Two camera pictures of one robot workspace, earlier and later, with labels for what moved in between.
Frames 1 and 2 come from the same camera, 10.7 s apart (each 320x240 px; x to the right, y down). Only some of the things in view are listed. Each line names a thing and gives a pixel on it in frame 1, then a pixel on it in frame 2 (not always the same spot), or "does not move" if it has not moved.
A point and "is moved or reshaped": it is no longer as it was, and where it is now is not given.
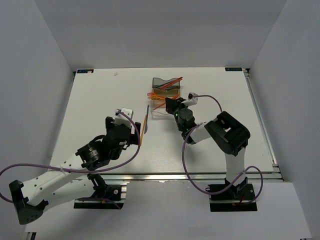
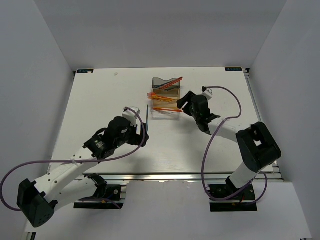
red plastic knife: [159, 106] is moved or reshaped
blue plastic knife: [146, 126] does not move
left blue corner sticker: [85, 71] does not move
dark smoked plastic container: [158, 83] does not move
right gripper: [172, 104] → [182, 102]
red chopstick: [171, 83] does not move
